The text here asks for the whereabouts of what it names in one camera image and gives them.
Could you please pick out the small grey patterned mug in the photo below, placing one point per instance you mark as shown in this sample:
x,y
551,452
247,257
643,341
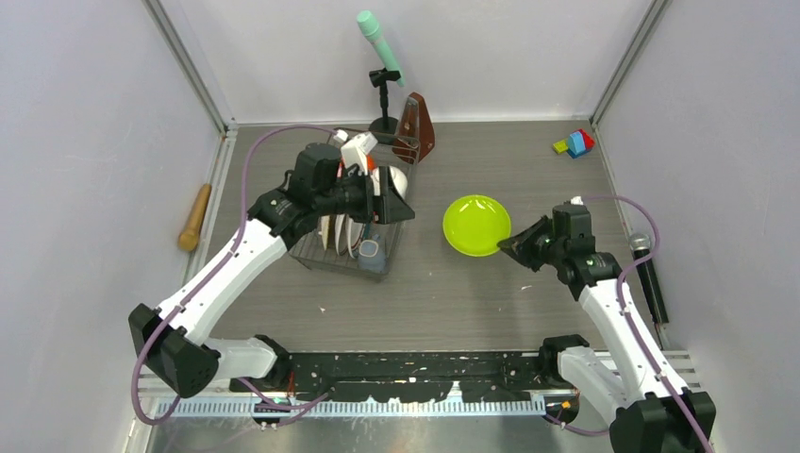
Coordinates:
x,y
372,255

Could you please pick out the white printed round plate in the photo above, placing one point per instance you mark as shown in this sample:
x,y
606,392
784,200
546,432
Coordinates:
x,y
340,235

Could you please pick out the brown metronome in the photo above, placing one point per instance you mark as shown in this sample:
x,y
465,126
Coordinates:
x,y
414,137

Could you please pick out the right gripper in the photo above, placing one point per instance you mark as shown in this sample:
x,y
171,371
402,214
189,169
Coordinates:
x,y
519,247

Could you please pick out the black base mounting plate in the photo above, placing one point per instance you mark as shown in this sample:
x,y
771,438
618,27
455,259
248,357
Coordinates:
x,y
419,384

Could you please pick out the black microphone stand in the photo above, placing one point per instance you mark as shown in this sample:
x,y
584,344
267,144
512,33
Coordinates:
x,y
384,126

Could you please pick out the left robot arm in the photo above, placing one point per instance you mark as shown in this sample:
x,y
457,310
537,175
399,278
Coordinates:
x,y
173,339

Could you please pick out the white bowl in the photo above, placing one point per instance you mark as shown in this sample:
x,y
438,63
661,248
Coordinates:
x,y
399,181

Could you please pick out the mint green microphone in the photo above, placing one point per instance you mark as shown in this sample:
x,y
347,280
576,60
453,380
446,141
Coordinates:
x,y
371,30

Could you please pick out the green rimmed white plate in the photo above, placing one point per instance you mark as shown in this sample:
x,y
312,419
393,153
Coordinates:
x,y
354,235

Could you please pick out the black wire dish rack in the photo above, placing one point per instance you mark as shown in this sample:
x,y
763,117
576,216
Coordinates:
x,y
309,252

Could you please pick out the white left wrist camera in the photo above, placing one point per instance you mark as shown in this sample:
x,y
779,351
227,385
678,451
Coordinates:
x,y
355,149

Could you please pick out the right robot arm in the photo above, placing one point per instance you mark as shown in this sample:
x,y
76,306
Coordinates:
x,y
646,404

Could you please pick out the wooden rolling pin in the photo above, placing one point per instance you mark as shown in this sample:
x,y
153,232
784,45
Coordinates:
x,y
189,237

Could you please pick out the lime green plate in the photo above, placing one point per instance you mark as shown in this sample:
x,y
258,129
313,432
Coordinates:
x,y
474,224

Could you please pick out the black handheld microphone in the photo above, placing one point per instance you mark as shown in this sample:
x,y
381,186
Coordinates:
x,y
640,244

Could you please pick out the colourful toy blocks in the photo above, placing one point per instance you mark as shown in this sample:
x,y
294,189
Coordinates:
x,y
577,144

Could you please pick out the woven bamboo plate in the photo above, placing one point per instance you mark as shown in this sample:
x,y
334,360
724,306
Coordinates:
x,y
324,231

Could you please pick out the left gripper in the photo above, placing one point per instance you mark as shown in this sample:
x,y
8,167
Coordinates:
x,y
391,207

